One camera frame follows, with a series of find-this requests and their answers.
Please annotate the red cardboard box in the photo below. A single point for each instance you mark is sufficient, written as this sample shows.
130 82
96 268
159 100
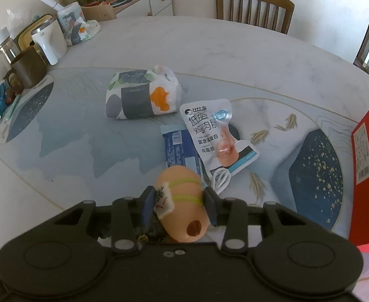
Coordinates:
368 151

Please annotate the brown mug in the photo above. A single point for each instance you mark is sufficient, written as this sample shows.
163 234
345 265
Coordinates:
29 67

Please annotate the blue snack packet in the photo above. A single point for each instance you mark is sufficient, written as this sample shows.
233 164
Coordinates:
178 148

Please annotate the brown cardboard box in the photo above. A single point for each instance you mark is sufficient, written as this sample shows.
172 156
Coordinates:
98 13

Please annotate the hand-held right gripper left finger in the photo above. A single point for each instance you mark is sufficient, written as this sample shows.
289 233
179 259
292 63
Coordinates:
147 207

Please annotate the white electric kettle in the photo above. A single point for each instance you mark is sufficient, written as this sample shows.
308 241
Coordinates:
51 42

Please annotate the egg-shaped soft toy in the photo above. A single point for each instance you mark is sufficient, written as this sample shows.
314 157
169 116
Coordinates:
184 214

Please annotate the yellow tray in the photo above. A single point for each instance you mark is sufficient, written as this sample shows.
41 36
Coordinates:
25 36

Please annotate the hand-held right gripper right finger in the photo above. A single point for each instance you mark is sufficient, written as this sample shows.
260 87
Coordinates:
210 208

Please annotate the white marble desktop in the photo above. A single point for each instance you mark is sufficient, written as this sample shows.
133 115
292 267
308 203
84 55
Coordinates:
234 56

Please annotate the white sausage packet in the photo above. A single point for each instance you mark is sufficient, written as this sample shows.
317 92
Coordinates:
208 138

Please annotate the patterned paper canister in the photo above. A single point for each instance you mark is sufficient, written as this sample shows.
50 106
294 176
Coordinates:
69 17

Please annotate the opened patterned tissue pack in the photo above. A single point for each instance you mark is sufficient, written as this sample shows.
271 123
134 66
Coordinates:
82 33

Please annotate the glass jar white lid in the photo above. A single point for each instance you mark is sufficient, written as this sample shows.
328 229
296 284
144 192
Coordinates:
3 45

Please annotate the dark round pad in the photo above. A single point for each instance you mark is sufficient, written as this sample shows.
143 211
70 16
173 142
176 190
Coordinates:
122 2

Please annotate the blue printed table mat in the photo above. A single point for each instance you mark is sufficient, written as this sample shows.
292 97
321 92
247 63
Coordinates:
77 144

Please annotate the clear plastic bag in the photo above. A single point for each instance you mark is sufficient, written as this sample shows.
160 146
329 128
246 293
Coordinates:
14 20

